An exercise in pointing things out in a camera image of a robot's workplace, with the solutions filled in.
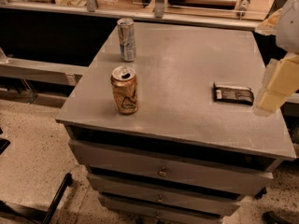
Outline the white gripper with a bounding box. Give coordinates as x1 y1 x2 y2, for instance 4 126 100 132
255 8 299 113

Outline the black rxbar chocolate wrapper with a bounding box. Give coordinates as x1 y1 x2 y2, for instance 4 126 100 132
213 83 254 105

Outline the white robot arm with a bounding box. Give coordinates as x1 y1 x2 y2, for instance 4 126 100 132
255 0 299 113

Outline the gold opened soda can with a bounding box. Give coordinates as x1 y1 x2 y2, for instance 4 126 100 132
110 66 138 115

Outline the silver blue redbull can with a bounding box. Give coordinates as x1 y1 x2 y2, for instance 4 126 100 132
117 18 135 62

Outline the grey drawer cabinet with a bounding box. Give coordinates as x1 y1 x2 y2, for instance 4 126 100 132
55 21 297 224

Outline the middle grey drawer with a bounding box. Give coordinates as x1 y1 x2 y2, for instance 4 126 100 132
87 174 240 216

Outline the grey drawer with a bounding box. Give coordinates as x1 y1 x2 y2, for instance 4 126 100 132
69 140 273 195
87 174 240 216
98 195 222 224

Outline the bottom grey drawer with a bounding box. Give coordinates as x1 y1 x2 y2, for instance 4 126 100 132
98 195 222 224

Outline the top grey drawer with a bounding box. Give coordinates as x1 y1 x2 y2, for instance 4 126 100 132
69 140 273 195

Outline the black chair leg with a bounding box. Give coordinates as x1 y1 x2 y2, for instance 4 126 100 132
0 172 74 224

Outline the grey counter shelf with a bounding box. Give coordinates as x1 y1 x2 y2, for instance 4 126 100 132
0 58 88 86

